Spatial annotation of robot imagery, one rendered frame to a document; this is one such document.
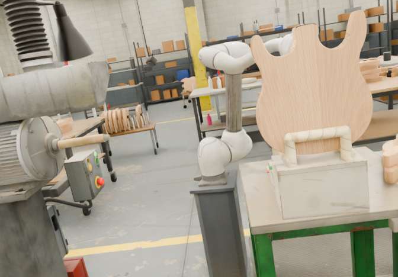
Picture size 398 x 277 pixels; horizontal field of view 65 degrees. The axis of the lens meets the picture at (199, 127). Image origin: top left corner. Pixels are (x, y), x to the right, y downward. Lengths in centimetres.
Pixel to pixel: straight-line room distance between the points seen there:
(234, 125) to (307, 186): 100
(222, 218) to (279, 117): 112
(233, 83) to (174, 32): 1042
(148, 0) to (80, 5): 253
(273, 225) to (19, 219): 94
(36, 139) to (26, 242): 42
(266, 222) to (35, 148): 84
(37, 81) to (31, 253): 70
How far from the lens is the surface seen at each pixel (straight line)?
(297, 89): 101
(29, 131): 126
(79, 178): 156
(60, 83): 109
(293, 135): 101
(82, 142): 126
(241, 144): 201
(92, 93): 105
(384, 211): 117
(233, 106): 193
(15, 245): 147
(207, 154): 190
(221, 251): 215
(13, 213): 141
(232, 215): 201
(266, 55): 99
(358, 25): 105
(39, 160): 127
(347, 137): 105
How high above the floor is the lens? 150
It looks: 13 degrees down
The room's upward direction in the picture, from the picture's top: 10 degrees counter-clockwise
